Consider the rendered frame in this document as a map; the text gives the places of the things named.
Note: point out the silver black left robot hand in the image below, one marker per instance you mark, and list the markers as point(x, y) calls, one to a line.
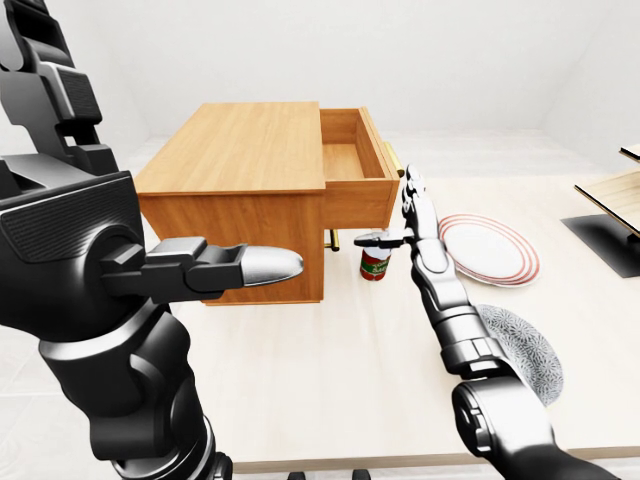
point(65, 250)

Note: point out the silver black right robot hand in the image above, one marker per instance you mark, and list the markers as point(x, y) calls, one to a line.
point(427, 252)

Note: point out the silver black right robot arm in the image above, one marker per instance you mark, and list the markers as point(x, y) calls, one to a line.
point(500, 425)

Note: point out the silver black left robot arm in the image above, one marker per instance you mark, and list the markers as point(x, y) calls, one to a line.
point(125, 380)

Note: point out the wooden cabinet drawer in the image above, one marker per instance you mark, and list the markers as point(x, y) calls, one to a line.
point(360, 200)

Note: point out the wooden cabinet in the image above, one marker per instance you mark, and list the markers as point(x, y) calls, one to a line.
point(240, 165)

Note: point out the red printed tin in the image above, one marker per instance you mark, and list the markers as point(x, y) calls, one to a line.
point(375, 265)

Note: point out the white plate with red rings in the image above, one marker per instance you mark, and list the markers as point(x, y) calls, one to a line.
point(495, 250)

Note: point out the grey patterned bowl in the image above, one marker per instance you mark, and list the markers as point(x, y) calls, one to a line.
point(535, 350)

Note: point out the wooden slat tray black base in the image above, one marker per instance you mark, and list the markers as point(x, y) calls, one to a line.
point(607, 235)

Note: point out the small dark shape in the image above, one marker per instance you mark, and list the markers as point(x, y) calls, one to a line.
point(360, 475)
point(297, 475)

